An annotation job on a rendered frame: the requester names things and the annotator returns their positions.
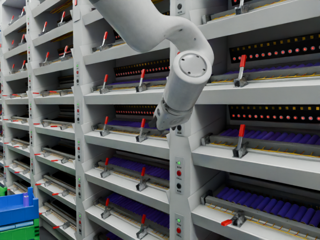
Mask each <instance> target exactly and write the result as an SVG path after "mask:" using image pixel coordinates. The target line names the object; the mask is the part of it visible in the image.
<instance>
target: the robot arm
mask: <svg viewBox="0 0 320 240"><path fill-rule="evenodd" d="M89 1H90V2H91V4H92V5H93V6H94V7H95V8H96V9H97V11H98V12H99V13H100V14H101V15H102V16H103V17H104V19H105V20H106V21H107V22H108V23H109V24H110V26H112V27H113V29H114V30H115V31H116V32H117V33H118V34H119V36H120V37H121V38H122V39H123V40H124V41H125V42H126V43H127V45H129V46H130V47H131V48H132V49H133V50H135V51H137V52H140V53H145V52H148V51H150V50H151V49H153V48H155V47H156V46H157V45H158V44H160V43H161V42H162V41H163V40H165V39H168V40H169V41H171V42H172V43H173V44H174V45H175V46H176V47H177V48H178V50H179V51H180V53H179V54H178V55H177V56H176V57H175V59H174V61H173V64H172V67H171V70H170V73H169V76H168V80H167V83H166V86H165V89H164V92H163V95H162V100H161V101H160V103H159V104H158V106H157V107H156V109H155V112H154V115H153V118H154V119H153V120H152V121H151V122H149V123H148V125H149V127H150V128H153V127H156V128H157V130H158V132H159V131H160V133H161V134H163V133H164V131H165V129H169V128H171V129H172V130H175V129H176V127H177V126H178V125H181V124H183V123H186V122H187V121H189V119H190V117H191V115H192V113H193V108H194V105H195V103H196V101H197V99H198V97H199V96H200V94H201V92H202V90H203V89H204V87H205V85H206V83H207V82H208V80H209V78H210V76H211V72H212V65H213V61H214V54H213V51H212V48H211V46H210V44H209V43H208V41H207V40H206V38H205V37H204V35H203V34H202V32H201V31H200V30H199V28H198V27H197V26H196V25H195V24H194V23H193V22H191V21H190V20H188V19H186V18H183V17H178V16H167V15H163V14H161V13H160V12H159V11H158V10H157V9H156V7H155V6H154V4H153V3H152V2H151V0H89Z"/></svg>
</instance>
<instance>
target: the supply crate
mask: <svg viewBox="0 0 320 240"><path fill-rule="evenodd" d="M28 196H29V206H28V207H24V206H23V193H20V194H13V195H7V196H1V197H0V226H2V225H7V224H12V223H16V222H22V221H27V220H33V219H38V218H39V199H38V198H35V197H34V194H33V187H28Z"/></svg>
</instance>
